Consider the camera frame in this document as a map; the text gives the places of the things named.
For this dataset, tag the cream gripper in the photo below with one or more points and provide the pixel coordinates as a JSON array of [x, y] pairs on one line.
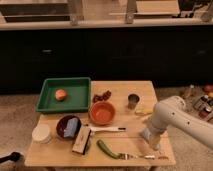
[[154, 142]]

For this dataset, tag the blue-grey towel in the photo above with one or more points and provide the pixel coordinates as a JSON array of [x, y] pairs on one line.
[[145, 133]]

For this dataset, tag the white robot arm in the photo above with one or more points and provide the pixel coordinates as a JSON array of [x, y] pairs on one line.
[[171, 111]]

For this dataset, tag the metal cup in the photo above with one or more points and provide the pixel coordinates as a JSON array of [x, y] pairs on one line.
[[133, 100]]

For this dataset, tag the yellow banana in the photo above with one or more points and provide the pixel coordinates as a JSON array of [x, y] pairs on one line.
[[143, 112]]

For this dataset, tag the metal fork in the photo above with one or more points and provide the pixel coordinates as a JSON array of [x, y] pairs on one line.
[[126, 156]]

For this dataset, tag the wooden table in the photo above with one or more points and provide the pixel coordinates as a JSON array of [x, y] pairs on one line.
[[58, 152]]

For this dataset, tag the green cucumber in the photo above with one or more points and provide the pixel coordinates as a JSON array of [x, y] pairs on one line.
[[103, 147]]

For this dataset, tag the orange bowl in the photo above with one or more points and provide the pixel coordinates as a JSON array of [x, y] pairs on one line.
[[102, 113]]

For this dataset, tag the dark grapes bunch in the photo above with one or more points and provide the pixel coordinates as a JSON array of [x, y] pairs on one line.
[[104, 97]]

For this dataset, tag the wooden block brush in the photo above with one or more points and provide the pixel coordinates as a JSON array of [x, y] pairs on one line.
[[81, 140]]

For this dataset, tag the blue sponge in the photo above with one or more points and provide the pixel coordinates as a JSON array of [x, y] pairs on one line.
[[71, 128]]

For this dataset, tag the green plastic tray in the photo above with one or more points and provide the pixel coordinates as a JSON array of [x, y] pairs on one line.
[[77, 100]]

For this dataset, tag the dark maroon bowl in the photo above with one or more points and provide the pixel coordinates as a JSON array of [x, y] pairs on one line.
[[62, 123]]

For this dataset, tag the peach fruit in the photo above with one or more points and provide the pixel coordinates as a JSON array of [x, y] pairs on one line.
[[60, 94]]

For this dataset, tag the white round container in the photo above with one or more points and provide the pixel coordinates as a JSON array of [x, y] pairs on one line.
[[42, 133]]

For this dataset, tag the black object on floor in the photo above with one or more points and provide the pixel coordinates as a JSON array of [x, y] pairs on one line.
[[14, 156]]

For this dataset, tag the white handled knife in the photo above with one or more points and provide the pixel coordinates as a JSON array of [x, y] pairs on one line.
[[106, 129]]

